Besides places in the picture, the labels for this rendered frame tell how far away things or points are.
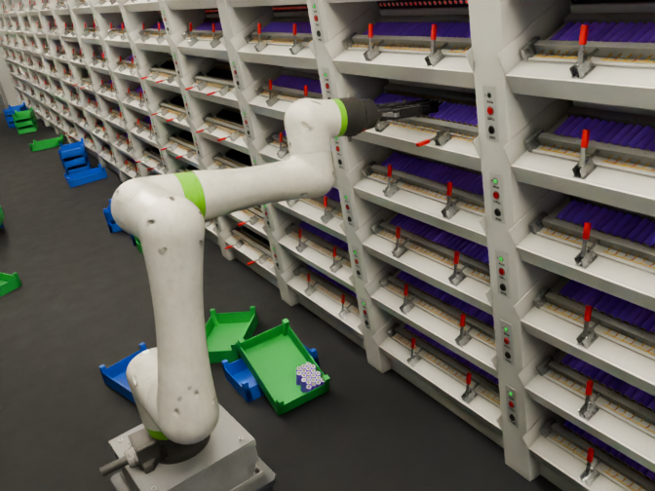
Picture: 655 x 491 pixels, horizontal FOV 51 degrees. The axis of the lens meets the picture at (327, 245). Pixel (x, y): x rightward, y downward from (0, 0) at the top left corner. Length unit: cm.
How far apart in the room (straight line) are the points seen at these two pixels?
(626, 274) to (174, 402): 93
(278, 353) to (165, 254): 129
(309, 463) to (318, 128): 105
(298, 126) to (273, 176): 14
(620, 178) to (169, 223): 85
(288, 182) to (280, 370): 105
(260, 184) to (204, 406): 50
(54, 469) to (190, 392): 117
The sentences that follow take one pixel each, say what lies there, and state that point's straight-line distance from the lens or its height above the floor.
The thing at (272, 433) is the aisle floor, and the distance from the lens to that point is 232.
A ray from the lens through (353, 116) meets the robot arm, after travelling 167.
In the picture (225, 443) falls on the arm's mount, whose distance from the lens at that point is 169.
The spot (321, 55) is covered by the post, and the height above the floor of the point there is 112.
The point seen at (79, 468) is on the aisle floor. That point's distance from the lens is 249.
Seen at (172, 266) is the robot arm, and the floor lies 92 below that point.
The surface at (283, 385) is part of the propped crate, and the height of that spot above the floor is 4.
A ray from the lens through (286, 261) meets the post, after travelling 294.
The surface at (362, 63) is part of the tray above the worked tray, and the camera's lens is 194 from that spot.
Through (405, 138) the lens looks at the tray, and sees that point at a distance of 186.
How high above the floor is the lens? 141
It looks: 23 degrees down
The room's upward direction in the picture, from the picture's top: 10 degrees counter-clockwise
